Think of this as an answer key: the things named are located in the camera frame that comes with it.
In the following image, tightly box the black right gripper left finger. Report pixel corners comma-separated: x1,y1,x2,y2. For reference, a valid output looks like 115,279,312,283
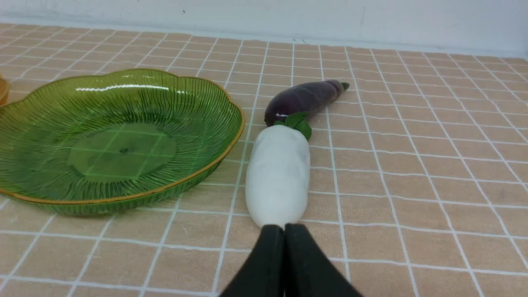
220,224,285,297

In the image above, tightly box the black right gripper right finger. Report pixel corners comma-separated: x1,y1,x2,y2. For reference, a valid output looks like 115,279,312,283
284,224,362,297

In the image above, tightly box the white radish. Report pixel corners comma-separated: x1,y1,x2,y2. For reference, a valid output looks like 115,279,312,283
245,112,312,228

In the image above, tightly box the purple eggplant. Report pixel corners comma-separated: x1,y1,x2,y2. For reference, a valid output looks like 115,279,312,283
264,80,351,127

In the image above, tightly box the checkered beige tablecloth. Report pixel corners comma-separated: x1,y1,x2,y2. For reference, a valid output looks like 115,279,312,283
1,23,528,297

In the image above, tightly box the green glass plate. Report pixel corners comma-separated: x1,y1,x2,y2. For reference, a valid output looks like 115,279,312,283
0,68,245,216

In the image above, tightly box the amber glass plate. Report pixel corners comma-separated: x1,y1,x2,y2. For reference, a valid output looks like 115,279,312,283
0,76,11,106

